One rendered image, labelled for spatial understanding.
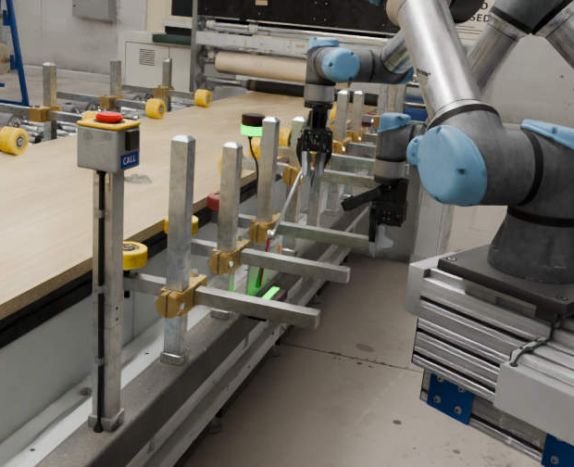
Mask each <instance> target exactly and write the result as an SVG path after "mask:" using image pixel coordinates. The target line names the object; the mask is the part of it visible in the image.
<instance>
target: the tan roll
mask: <svg viewBox="0 0 574 467"><path fill-rule="evenodd" d="M202 63H205V64H212V65H215V67H216V71H217V72H218V73H226V74H233V75H242V76H249V77H257V78H265V79H273V80H281V81H289V82H304V83H306V61H305V60H297V59H289V58H280V57H263V56H255V55H247V54H238V53H230V52H218V54H217V56H216V58H209V57H203V58H202ZM351 85H352V83H351V82H344V83H336V85H335V86H336V87H343V88H350V87H351Z"/></svg>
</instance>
